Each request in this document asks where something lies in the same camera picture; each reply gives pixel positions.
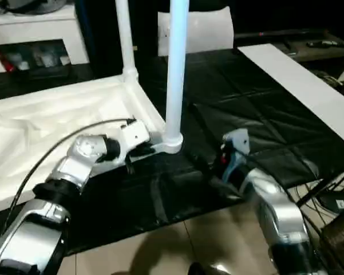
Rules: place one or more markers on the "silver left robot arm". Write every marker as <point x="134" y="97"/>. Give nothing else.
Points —
<point x="74" y="166"/>

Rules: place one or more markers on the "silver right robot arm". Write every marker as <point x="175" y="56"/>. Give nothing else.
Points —
<point x="280" y="209"/>

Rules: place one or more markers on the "black work mat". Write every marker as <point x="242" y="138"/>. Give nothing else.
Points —
<point x="246" y="114"/>

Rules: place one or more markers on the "black tripod leg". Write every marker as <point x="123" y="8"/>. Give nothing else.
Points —
<point x="323" y="189"/>

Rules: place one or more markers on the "white flat board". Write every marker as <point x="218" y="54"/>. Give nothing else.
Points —
<point x="297" y="83"/>

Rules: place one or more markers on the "small white cup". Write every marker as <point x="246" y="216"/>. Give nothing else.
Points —
<point x="24" y="65"/>
<point x="64" y="60"/>

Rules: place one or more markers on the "black power adapter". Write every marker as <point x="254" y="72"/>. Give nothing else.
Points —
<point x="333" y="203"/>

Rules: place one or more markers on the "black tall cabinet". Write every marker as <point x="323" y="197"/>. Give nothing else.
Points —
<point x="103" y="37"/>

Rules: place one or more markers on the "black bar red light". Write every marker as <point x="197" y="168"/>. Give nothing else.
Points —
<point x="280" y="33"/>

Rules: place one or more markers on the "brown woven basket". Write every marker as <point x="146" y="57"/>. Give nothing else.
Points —
<point x="340" y="243"/>

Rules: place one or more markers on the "red bottle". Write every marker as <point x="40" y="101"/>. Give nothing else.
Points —
<point x="8" y="62"/>

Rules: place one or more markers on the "white glass-door cabinet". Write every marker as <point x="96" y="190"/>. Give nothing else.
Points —
<point x="31" y="28"/>

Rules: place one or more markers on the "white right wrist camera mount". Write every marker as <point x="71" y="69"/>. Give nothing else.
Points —
<point x="240" y="140"/>

